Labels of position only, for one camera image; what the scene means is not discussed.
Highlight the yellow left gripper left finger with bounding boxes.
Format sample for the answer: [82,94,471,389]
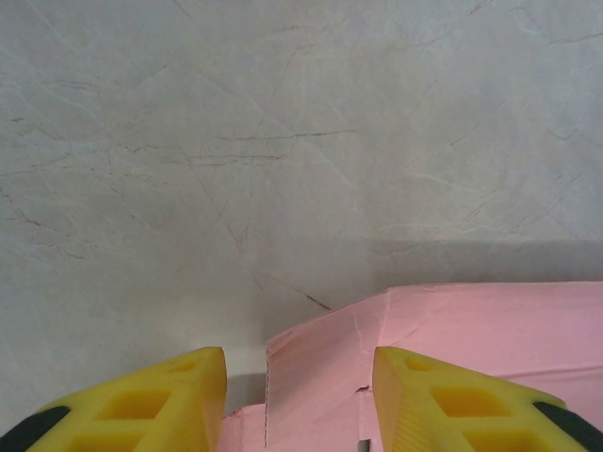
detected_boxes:
[0,347,229,452]

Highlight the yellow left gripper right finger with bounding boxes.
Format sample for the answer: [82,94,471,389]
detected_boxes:
[374,347,603,452]

